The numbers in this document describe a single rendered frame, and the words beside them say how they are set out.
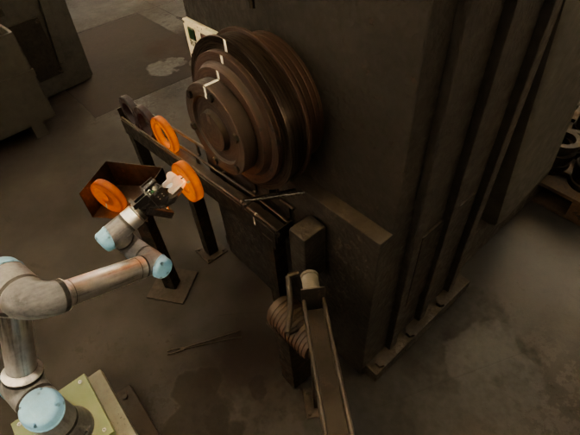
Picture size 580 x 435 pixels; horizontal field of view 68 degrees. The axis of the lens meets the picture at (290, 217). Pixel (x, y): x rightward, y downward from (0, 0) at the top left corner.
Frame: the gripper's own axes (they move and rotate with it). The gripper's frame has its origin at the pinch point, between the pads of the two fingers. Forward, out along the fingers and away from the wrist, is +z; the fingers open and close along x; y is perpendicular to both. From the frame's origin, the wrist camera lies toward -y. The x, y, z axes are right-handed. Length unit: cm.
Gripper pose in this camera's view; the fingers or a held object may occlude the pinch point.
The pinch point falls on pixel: (185, 177)
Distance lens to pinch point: 154.8
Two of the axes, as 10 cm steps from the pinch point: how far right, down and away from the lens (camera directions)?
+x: -6.6, -5.1, 5.5
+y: -2.6, -5.3, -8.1
